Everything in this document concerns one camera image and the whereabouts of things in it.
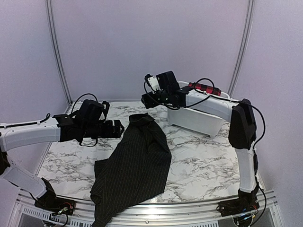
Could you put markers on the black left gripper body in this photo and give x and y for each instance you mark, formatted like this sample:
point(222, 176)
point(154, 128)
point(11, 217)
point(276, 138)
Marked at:
point(91, 130)

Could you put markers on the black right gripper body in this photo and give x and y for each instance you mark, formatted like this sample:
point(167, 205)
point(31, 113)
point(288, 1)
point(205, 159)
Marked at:
point(164, 99)

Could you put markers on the black pinstriped long sleeve shirt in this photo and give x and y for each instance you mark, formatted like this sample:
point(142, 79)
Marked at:
point(136, 171)

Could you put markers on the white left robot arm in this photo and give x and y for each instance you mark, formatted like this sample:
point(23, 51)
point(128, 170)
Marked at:
point(21, 143)

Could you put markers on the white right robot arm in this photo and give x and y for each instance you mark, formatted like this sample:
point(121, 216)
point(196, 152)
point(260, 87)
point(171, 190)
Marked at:
point(242, 133)

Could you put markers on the white plastic bin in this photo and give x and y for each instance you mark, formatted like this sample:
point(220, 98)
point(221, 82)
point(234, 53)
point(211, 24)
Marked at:
point(205, 113)

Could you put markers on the red black plaid shirt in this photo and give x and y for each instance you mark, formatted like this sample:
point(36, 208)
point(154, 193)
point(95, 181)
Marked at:
point(209, 89)

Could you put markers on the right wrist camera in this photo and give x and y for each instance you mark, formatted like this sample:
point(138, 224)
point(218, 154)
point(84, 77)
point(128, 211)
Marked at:
point(152, 82)

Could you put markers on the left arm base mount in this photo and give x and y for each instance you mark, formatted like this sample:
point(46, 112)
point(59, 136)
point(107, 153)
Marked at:
point(49, 201)

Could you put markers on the right aluminium corner post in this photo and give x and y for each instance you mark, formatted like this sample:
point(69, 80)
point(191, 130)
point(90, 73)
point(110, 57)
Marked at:
point(243, 46)

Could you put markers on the aluminium corner post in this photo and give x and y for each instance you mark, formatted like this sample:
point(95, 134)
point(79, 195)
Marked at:
point(243, 46)
point(56, 50)

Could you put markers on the aluminium front frame rail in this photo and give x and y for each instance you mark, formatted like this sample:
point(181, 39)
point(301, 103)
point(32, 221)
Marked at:
point(185, 214)

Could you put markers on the left aluminium corner post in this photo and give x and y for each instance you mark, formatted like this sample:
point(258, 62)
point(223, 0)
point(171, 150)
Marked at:
point(56, 50)

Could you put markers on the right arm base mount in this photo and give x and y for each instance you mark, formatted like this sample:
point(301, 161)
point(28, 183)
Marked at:
point(244, 203)

